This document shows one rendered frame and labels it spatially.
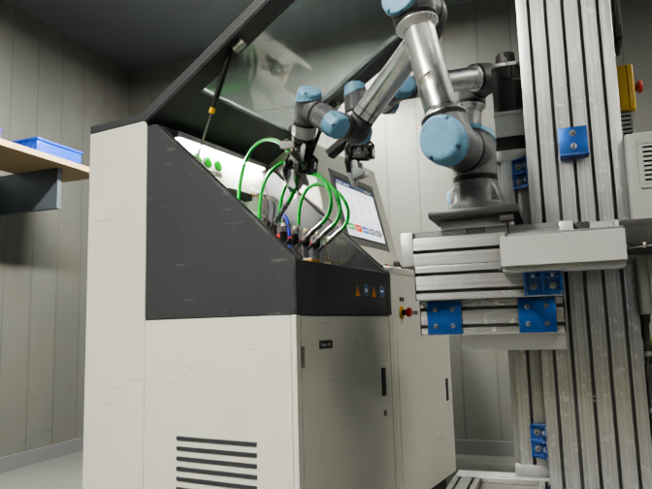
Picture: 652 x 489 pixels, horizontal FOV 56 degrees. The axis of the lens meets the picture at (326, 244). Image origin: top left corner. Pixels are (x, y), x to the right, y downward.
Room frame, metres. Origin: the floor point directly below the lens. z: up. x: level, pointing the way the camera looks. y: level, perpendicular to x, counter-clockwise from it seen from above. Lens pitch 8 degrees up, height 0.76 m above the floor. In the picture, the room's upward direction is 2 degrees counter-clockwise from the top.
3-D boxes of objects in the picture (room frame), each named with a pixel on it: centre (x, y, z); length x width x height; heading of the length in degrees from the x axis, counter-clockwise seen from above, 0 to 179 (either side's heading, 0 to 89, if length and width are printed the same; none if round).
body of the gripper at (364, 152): (2.02, -0.12, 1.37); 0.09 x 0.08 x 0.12; 62
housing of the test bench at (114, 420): (2.70, 0.39, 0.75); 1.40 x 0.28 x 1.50; 151
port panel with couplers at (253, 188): (2.51, 0.27, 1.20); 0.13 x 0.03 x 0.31; 151
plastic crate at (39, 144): (3.29, 1.54, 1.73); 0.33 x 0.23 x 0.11; 160
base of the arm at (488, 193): (1.61, -0.40, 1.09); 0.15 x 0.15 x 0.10
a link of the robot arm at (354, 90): (2.03, -0.12, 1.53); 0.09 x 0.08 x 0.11; 112
